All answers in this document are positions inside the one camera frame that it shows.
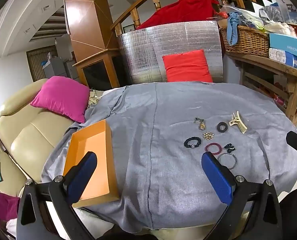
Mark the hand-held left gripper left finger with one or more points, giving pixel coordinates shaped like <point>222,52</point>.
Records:
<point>87,166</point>

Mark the red cloth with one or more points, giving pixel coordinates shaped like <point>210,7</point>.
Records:
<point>183,10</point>

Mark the gold flower brooch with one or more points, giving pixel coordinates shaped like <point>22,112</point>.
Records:
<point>208,135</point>

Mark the pink pillow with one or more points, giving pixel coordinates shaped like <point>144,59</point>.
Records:
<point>61,97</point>

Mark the grey bangle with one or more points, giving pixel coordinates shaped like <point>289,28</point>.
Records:
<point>234,163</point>

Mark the blue flat box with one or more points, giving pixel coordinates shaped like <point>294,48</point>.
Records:
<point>287,43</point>

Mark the black beaded scrunchie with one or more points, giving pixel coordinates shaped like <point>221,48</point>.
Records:
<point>187,143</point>

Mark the cream hair claw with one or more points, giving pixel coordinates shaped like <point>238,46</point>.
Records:
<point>239,125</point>

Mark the maroon bangle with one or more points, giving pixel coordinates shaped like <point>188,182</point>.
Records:
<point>217,152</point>

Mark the grey cloth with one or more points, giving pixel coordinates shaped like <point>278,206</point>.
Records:
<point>151,105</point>

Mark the blue cloth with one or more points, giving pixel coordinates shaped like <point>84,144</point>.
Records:
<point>232,27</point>

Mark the white patterned box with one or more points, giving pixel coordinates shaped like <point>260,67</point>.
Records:
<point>279,55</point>

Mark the orange cardboard box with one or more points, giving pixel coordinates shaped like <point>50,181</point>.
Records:
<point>93,142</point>

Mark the red pillow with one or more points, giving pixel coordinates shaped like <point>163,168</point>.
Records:
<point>187,66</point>

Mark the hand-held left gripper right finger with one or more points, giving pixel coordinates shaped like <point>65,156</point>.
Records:
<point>214,170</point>

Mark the silver foil mat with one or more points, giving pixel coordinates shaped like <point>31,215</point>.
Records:
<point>143,52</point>

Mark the small black hair clip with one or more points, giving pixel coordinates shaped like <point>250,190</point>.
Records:
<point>230,148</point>

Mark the wooden column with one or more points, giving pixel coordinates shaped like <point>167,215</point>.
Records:
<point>86,17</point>

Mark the wooden side table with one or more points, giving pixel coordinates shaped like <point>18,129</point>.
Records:
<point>271,65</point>

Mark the wicker basket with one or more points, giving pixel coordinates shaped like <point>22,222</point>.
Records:
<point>248,40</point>

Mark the beige leather sofa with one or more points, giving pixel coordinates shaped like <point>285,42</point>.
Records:
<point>26,135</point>

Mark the white fuzzy blanket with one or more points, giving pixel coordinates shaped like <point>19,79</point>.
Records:
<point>93,222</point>

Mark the cream fringed cloth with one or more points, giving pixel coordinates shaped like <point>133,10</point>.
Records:
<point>94,97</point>

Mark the wooden stair railing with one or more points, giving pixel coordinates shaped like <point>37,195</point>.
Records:
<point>136,6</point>

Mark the magenta cloth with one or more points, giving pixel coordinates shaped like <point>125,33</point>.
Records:
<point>1,205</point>

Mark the wooden cabinet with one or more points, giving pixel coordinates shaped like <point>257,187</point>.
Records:
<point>96,72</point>

